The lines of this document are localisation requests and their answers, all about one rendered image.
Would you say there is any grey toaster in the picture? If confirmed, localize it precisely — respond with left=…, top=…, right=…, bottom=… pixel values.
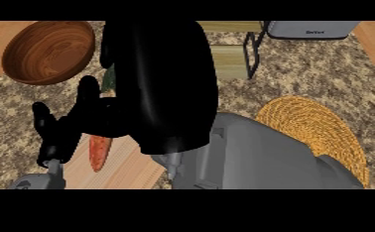
left=266, top=20, right=362, bottom=42

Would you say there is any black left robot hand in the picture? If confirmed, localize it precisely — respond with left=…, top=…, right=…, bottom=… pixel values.
left=31, top=75, right=133, bottom=170

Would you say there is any wooden tiered shelf, black wire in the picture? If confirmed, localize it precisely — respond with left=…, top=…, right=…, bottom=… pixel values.
left=197, top=20, right=274, bottom=81

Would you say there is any brown wooden bowl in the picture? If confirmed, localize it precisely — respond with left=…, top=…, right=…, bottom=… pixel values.
left=0, top=20, right=96, bottom=86

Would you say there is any orange carrot with green top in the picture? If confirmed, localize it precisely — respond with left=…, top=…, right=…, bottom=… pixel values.
left=89, top=62, right=117, bottom=174

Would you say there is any yellow woven round placemat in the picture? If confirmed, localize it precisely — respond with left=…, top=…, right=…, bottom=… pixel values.
left=254, top=94, right=373, bottom=189

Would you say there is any pale wooden cutting board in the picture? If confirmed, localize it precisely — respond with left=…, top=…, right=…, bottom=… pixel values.
left=62, top=132, right=169, bottom=190

